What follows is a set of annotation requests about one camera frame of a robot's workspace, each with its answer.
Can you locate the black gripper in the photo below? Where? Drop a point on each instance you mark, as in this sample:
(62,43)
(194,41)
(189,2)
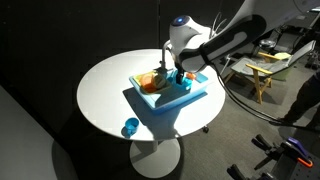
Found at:
(180,74)

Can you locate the blue plate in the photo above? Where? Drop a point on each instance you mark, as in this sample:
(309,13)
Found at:
(187,83)

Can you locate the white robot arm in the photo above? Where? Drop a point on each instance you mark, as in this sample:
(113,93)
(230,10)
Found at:
(195,46)

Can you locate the light blue toy sink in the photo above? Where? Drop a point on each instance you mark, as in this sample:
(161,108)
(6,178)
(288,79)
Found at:
(175,94)

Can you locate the orange plate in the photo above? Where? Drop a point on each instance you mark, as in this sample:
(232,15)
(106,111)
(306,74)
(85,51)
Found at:
(147,83)

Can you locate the orange sponge block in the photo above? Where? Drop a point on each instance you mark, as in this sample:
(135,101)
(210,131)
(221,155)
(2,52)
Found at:
(191,76)

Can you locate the white toy faucet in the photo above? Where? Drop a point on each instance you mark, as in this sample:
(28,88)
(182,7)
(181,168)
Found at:
(162,69)

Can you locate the yellow dish rack tray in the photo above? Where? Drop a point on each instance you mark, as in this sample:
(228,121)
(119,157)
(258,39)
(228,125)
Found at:
(159,81)

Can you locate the blue cup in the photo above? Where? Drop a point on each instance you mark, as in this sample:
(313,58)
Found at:
(131,126)

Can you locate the round white table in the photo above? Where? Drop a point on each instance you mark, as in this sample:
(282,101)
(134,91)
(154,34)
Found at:
(106,98)

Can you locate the wooden folding chair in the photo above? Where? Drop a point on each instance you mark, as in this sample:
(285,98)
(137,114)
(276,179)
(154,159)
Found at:
(261,72)

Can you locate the person in dark clothes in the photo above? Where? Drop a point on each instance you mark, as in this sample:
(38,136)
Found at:
(308,96)

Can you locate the purple orange clamp tool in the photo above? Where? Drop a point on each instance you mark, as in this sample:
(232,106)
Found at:
(290,147)

